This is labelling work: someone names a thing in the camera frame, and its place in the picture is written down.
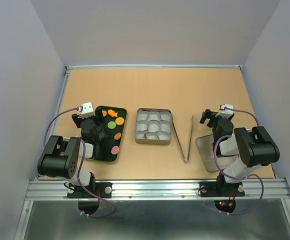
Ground orange fish cookie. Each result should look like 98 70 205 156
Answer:
107 109 118 118

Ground orange round sandwich cookie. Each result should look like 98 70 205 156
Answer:
115 117 125 126

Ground metal serving tongs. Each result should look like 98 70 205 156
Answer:
171 114 194 164

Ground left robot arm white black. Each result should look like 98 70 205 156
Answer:
37 110 108 198

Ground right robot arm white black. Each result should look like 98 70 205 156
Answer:
195 104 280 197

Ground orange round cookie at back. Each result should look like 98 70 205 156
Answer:
102 110 107 117

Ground gold tin lid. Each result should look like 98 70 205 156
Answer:
195 134 218 173

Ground green round cookie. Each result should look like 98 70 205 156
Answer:
107 121 117 130

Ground dark green metal tray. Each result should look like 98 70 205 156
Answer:
81 105 127 163

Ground small orange shaped cookie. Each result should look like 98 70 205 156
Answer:
114 132 122 141

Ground pink round cookie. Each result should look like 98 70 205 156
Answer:
111 145 120 155

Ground white paper cookie cups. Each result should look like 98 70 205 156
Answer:
135 109 171 140

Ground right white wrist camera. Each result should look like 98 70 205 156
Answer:
218 104 234 119

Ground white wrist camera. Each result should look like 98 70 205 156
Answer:
78 102 96 119
218 104 234 119

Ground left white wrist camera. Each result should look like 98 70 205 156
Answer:
78 102 96 119

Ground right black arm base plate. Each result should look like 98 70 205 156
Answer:
198 181 245 198

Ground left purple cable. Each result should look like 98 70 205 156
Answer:
43 106 117 218

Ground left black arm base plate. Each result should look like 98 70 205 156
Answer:
63 182 113 199

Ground aluminium frame rail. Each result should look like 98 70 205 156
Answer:
25 178 290 202

